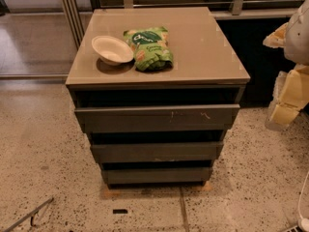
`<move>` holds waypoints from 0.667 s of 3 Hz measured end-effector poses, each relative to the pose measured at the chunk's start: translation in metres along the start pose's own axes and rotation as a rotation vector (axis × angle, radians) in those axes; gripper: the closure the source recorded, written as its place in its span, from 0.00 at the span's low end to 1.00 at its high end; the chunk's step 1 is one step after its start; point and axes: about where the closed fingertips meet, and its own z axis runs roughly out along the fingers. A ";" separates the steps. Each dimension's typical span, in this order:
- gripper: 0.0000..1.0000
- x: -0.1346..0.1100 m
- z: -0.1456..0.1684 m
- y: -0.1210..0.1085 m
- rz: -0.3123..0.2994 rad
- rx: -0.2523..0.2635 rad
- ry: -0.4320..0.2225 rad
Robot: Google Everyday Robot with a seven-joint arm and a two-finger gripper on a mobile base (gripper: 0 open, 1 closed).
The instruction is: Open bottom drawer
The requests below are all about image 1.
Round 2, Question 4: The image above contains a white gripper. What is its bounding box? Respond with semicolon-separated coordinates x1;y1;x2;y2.
263;23;309;131

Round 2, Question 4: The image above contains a grey bottom drawer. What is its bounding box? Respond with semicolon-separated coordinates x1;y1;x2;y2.
102;167;212;185

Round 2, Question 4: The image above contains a grey drawer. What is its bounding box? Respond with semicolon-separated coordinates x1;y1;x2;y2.
75;104;239;133
102;167;212;185
91;142;223;163

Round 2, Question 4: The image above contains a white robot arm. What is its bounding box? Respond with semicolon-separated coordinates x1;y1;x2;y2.
263;0;309;131

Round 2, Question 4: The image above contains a grey top drawer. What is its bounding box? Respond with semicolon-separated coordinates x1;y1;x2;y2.
75;104;239;133

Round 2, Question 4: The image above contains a grey middle drawer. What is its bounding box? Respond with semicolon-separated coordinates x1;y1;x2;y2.
91;142;223;163

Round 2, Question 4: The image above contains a grey drawer cabinet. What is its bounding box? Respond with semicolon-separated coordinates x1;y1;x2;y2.
66;8;250;173

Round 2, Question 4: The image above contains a green chip bag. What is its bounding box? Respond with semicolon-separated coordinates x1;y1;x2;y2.
124;26;173;72

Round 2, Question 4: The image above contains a white paper bowl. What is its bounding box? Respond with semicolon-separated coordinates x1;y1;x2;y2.
92;36;133;66

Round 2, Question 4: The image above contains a white cable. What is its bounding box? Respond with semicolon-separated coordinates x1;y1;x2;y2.
279;171;309;232

